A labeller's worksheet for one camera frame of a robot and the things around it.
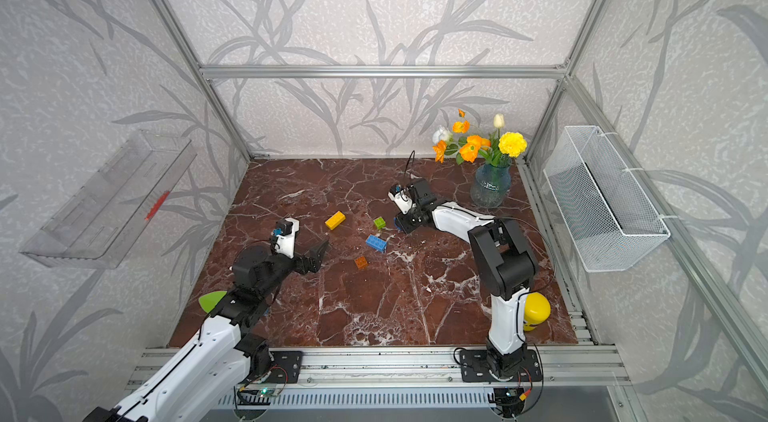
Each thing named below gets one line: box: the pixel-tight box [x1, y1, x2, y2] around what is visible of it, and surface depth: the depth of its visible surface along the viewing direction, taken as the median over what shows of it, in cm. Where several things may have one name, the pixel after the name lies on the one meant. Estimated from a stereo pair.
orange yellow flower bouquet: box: [433, 109, 527, 167], surface depth 84 cm
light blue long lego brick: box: [365, 234, 387, 253], surface depth 97 cm
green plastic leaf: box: [199, 291, 227, 314], surface depth 87 cm
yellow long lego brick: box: [325, 210, 346, 231], surface depth 103 cm
